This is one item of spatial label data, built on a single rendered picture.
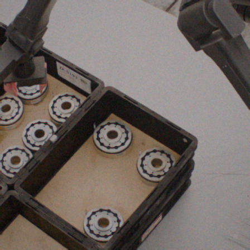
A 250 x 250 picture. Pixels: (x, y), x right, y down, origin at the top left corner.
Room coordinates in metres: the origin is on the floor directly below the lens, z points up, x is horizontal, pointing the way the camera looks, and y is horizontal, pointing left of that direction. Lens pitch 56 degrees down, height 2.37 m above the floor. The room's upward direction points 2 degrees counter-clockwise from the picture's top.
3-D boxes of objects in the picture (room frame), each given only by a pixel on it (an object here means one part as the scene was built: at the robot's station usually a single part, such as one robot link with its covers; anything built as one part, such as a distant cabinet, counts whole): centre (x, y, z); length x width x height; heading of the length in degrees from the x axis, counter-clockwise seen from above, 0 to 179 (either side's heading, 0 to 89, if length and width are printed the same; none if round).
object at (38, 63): (0.99, 0.23, 1.17); 0.10 x 0.07 x 0.07; 95
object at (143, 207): (0.86, 0.05, 0.92); 0.40 x 0.30 x 0.02; 141
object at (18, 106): (1.09, 0.33, 0.86); 0.10 x 0.10 x 0.01
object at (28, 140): (1.00, 0.23, 0.86); 0.10 x 0.10 x 0.01
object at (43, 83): (0.99, 0.21, 1.10); 0.07 x 0.07 x 0.09; 5
